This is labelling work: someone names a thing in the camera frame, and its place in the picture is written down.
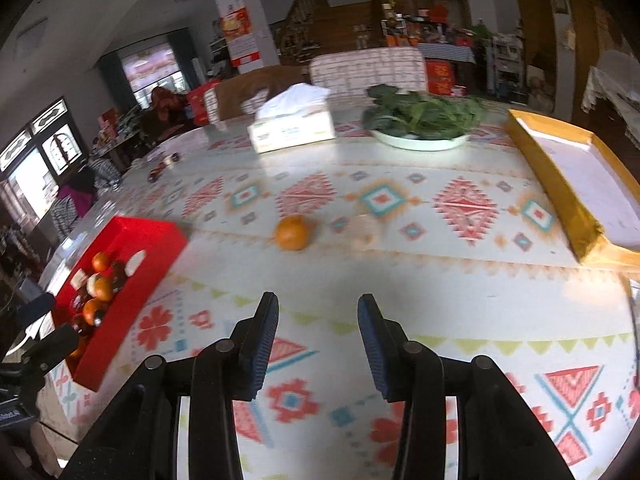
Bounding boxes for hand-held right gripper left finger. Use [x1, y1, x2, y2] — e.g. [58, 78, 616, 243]
[60, 291, 280, 480]

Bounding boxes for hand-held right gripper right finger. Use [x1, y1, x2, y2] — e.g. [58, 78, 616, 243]
[357, 294, 576, 480]

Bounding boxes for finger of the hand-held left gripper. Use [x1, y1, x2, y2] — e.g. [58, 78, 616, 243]
[12, 291, 57, 329]
[20, 323, 81, 377]

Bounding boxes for red cardboard box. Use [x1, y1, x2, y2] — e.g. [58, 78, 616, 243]
[50, 216, 190, 392]

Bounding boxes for plaid garment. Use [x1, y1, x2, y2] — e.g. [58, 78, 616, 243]
[50, 195, 77, 241]

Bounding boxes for pink jacket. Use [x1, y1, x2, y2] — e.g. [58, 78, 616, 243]
[57, 170, 98, 216]

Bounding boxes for arched pane window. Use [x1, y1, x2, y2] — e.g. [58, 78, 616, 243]
[0, 97, 88, 221]

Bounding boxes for white plate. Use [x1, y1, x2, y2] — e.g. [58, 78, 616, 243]
[370, 127, 472, 152]

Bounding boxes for white tissue box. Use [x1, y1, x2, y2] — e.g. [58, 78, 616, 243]
[247, 82, 336, 154]

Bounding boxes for red cloth bundle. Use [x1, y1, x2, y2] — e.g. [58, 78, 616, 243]
[150, 86, 191, 126]

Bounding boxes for leafy green vegetables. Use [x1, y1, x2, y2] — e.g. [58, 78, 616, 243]
[362, 84, 488, 141]

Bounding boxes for white brick-patterned chair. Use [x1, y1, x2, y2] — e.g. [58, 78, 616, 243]
[202, 85, 273, 127]
[309, 49, 427, 98]

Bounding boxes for red gift box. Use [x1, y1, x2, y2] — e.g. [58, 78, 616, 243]
[187, 80, 221, 126]

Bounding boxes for yellow box lid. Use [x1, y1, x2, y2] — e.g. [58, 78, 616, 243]
[505, 109, 640, 267]

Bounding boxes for curtained window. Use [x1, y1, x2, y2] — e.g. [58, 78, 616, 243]
[120, 45, 188, 106]

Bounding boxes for brown blanket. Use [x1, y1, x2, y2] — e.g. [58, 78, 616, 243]
[215, 65, 312, 122]

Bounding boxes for shelf of goods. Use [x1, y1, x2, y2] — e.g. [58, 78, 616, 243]
[380, 5, 476, 63]

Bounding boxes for wooden door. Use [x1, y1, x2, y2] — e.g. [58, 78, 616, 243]
[514, 0, 557, 106]

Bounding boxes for red wall calendar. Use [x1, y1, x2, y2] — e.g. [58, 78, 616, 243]
[220, 6, 263, 68]

